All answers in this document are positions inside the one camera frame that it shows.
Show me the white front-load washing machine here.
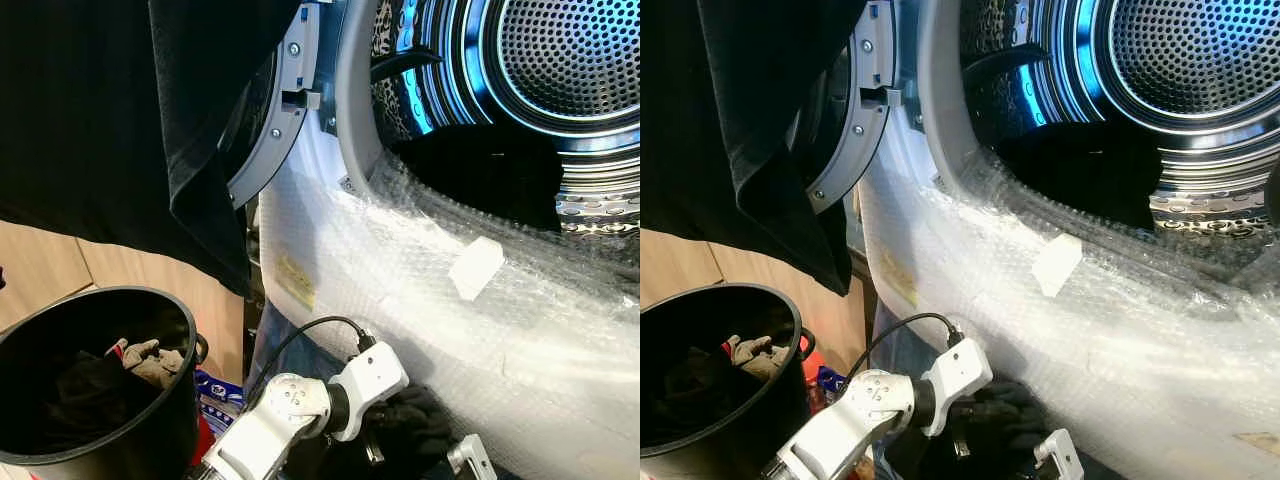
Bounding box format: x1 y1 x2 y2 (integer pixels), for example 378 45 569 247
245 0 641 480
848 0 1280 480

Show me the dark clothes pile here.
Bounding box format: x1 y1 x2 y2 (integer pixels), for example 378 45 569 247
650 345 776 446
20 345 161 451

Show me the white tape piece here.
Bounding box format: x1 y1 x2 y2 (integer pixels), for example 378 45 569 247
449 236 506 302
1031 232 1085 299

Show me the blue patterned bag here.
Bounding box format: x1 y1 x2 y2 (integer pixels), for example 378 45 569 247
812 364 853 399
194 368 248 433

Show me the black garment in drum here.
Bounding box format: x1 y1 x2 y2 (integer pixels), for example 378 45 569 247
388 124 563 233
996 124 1167 233

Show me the grey-brown crumpled garment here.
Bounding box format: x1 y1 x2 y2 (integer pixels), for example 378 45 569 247
722 334 798 381
104 337 188 389

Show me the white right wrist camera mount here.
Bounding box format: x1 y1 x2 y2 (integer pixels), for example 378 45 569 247
1032 428 1087 480
446 433 499 480

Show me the clear bubble wrap sheet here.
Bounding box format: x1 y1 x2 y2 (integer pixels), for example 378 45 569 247
860 150 1280 480
258 150 641 480

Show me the large black hanging cloth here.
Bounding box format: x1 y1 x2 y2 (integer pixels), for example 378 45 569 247
0 0 303 298
640 0 873 298

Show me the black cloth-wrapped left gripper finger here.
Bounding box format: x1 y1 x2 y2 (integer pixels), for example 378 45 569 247
982 378 1047 431
396 384 457 433
392 428 455 480
978 428 1043 480

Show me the black plastic bucket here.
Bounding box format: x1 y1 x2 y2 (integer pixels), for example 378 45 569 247
0 286 209 480
640 283 817 480

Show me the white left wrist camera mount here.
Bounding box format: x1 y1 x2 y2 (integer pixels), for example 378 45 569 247
327 340 411 442
917 337 995 439

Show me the grey round washer door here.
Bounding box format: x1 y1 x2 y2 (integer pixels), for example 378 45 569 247
224 0 323 211
790 0 907 216

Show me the black drum paddle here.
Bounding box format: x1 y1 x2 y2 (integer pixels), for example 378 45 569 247
370 45 443 87
962 44 1037 89

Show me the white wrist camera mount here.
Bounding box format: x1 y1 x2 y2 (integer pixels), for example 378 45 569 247
446 433 499 480
917 337 995 439
1032 428 1087 480
327 340 411 442

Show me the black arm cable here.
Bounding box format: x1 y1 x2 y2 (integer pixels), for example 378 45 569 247
244 315 378 403
838 312 967 401

